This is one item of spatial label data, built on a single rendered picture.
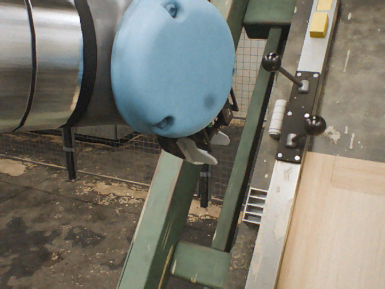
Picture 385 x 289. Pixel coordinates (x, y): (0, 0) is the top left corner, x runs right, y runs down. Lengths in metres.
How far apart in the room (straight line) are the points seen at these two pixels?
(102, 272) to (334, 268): 2.12
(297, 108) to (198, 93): 0.65
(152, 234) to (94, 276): 1.91
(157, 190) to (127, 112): 0.67
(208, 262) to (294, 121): 0.34
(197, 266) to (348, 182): 0.35
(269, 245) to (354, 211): 0.17
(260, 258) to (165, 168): 0.27
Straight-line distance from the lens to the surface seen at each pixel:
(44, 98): 0.19
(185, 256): 0.90
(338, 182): 0.82
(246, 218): 0.83
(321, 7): 0.99
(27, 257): 3.05
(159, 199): 0.86
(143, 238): 0.86
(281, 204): 0.79
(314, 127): 0.71
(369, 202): 0.81
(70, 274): 2.79
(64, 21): 0.19
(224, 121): 0.50
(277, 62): 0.79
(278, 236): 0.78
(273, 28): 1.10
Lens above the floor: 1.61
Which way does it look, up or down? 19 degrees down
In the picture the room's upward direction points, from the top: straight up
